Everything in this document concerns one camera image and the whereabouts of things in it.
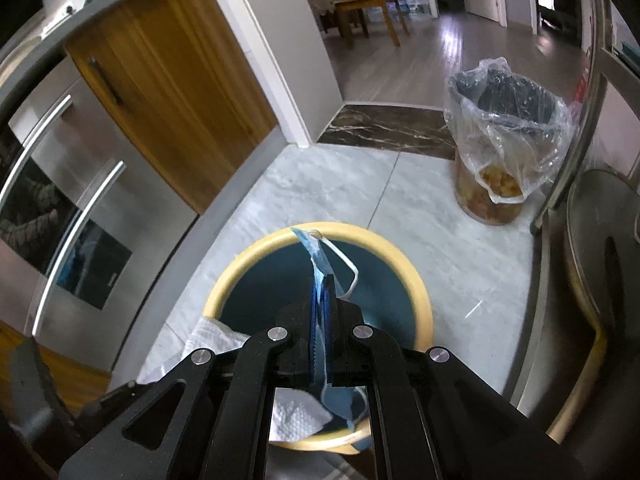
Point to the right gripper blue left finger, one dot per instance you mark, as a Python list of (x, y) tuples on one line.
[(316, 334)]

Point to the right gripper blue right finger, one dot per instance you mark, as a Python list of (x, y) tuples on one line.
[(332, 331)]

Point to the white paper towel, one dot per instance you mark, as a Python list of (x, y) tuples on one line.
[(294, 414)]

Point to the light blue face mask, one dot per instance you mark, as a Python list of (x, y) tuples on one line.
[(349, 404)]

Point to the teal bin with yellow rim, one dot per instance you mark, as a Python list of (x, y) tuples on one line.
[(291, 265)]

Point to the grey plaid floor mat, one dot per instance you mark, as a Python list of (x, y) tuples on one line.
[(283, 463)]

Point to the stainless steel built-in oven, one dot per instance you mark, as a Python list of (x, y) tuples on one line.
[(87, 224)]

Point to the bin with clear plastic liner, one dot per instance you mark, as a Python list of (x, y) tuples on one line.
[(510, 137)]

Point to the round metal stool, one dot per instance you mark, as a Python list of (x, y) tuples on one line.
[(601, 253)]

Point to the right wooden cabinet door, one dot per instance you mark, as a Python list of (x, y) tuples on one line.
[(174, 78)]

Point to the large water bottle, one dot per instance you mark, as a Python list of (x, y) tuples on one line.
[(418, 10)]

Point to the wooden dining table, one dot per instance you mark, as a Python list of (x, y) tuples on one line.
[(343, 10)]

